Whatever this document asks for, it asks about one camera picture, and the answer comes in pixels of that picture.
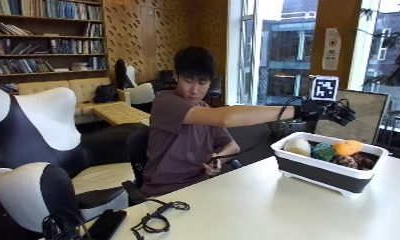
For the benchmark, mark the small black handheld device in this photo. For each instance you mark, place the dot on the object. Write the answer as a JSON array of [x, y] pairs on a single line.
[[213, 162]]

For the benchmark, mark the framed board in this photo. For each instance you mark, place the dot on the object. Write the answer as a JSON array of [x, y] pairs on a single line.
[[363, 116]]

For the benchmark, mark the white marker cube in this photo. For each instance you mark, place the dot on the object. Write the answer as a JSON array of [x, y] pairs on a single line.
[[324, 88]]

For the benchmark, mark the orange fruit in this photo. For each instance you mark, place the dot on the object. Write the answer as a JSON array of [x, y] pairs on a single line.
[[346, 147]]

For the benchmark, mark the the person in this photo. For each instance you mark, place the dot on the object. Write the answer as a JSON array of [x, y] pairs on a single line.
[[177, 140]]

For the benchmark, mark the green soft toy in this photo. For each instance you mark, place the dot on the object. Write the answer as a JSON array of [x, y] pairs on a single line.
[[322, 152]]

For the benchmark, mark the potted plant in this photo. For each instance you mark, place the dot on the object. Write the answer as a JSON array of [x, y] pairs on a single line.
[[288, 126]]

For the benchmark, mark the brown soft toy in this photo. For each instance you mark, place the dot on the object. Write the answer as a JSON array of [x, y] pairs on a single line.
[[357, 161]]

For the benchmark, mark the white round soft toy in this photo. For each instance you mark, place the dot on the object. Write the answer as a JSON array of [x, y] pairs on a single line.
[[296, 146]]

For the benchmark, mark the black office chair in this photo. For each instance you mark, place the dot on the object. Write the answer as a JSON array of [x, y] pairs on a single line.
[[136, 150]]

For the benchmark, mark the white and black tub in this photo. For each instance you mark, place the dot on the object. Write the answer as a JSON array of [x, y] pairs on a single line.
[[320, 176]]

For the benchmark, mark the white paper sign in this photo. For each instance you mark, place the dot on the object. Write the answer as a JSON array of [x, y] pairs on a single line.
[[332, 50]]

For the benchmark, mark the dark chair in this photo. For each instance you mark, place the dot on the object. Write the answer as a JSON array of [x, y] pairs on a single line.
[[166, 80], [214, 87]]

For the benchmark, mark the yellow tufted ottoman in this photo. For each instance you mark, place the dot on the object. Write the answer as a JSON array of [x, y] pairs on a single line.
[[120, 114]]

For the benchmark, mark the black phone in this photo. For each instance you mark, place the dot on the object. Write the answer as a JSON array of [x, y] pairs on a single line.
[[107, 225]]

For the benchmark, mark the black and white lounge chair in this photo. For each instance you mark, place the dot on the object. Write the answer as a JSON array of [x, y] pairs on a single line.
[[137, 90]]

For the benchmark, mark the black backpack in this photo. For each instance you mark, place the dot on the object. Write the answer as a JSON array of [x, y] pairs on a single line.
[[104, 94]]

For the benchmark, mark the beige sofa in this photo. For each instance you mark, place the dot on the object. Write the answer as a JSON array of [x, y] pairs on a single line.
[[81, 88]]

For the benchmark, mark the white and black armchair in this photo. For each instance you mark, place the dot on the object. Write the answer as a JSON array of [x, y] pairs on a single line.
[[17, 193], [31, 126]]

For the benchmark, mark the rows of books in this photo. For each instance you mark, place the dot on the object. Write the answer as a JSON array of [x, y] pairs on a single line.
[[17, 66]]

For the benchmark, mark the wooden bookshelf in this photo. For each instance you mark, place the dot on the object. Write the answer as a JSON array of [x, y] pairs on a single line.
[[40, 36]]

